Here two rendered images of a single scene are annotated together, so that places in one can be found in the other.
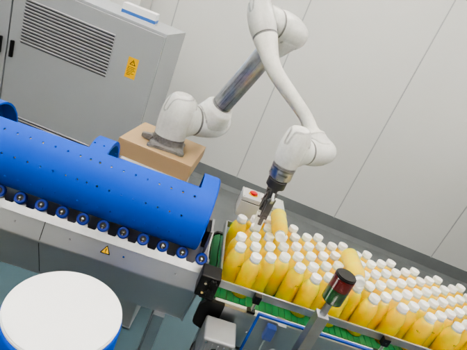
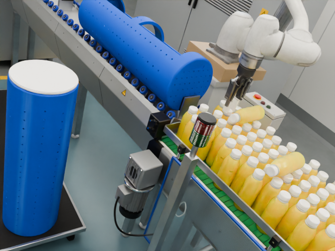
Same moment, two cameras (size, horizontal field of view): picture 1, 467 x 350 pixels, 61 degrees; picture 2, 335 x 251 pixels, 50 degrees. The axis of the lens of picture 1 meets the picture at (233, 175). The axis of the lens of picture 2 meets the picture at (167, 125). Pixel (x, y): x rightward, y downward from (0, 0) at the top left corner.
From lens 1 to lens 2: 1.11 m
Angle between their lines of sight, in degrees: 43
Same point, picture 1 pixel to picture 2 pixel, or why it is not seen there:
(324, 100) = not seen: outside the picture
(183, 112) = (235, 25)
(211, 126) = not seen: hidden behind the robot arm
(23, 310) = (28, 65)
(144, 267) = (139, 110)
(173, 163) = (215, 64)
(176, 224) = (154, 77)
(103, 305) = (64, 83)
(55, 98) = (210, 40)
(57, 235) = (106, 75)
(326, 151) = (297, 47)
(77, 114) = not seen: hidden behind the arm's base
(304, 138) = (263, 23)
